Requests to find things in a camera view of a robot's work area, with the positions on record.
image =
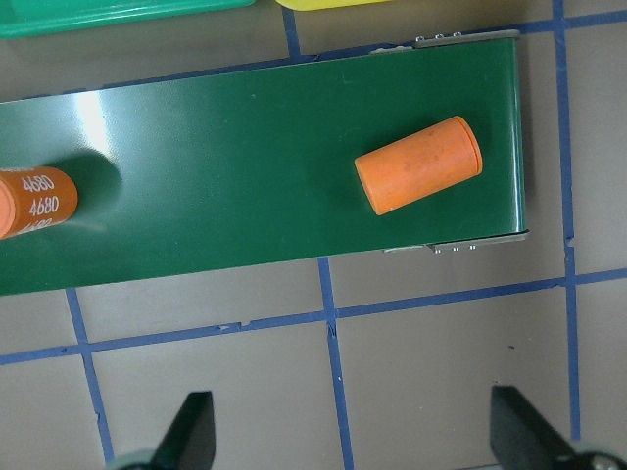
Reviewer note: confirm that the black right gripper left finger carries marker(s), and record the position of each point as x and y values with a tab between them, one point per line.
190	442

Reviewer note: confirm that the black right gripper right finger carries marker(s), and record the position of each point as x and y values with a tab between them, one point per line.
520	436

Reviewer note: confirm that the plain orange cylinder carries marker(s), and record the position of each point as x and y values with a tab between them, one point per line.
417	166

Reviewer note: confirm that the orange cylinder with white text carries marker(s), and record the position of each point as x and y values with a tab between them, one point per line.
34	198

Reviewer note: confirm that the green conveyor belt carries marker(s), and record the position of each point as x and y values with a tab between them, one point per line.
257	166

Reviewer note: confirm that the yellow plastic tray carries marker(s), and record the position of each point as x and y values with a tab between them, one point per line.
315	5

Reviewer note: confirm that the green plastic tray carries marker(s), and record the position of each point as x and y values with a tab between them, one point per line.
21	19

